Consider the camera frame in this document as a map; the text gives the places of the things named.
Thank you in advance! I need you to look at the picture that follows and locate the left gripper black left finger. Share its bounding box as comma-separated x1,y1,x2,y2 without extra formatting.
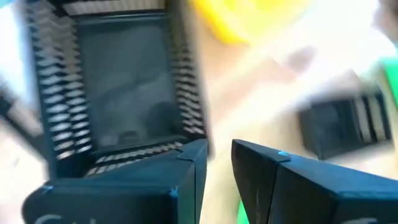
23,139,208,224

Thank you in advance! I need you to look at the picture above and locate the yellow plastic slotted basket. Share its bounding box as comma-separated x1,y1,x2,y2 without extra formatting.
188,0,312,45

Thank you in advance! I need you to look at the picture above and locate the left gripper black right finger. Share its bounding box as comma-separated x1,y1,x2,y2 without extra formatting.
232,139,398,224

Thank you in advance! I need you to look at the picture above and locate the black plastic slotted basket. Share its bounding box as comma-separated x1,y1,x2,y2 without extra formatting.
26,0,212,181
297,91,393,160

